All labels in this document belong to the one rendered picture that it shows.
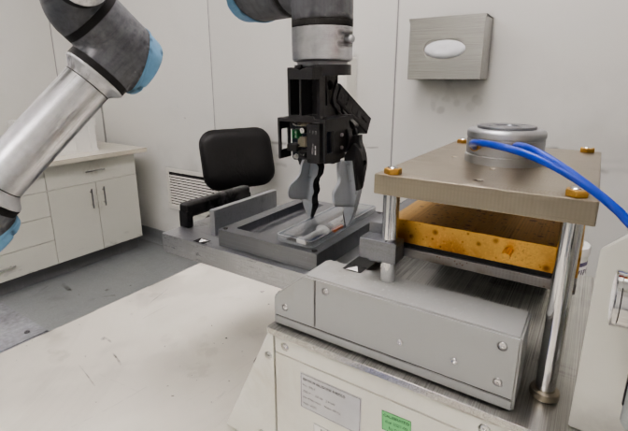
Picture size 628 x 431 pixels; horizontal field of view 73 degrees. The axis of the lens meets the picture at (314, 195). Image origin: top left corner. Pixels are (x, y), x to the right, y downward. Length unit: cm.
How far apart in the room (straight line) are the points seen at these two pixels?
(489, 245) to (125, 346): 64
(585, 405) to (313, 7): 45
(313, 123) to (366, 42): 167
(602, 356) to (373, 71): 187
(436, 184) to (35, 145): 70
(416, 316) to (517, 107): 161
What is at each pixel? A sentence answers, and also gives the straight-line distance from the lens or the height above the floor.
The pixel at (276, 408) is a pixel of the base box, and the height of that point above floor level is 82.
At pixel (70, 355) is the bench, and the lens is 87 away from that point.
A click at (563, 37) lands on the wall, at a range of 195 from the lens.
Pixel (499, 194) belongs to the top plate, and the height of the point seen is 111.
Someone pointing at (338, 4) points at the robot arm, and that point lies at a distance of 53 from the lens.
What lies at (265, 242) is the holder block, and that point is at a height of 99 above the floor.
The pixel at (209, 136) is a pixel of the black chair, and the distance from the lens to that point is 233.
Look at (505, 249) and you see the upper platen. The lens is 42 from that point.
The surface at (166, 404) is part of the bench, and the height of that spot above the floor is 75.
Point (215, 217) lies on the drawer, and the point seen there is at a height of 100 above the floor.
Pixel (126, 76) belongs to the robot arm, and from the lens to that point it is 89.
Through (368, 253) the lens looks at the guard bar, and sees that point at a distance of 43.
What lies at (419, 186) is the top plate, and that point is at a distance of 39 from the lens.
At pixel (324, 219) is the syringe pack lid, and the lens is 61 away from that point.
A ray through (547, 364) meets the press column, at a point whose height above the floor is 97.
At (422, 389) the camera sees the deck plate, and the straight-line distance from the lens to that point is 43.
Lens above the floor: 119
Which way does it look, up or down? 15 degrees down
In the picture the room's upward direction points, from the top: straight up
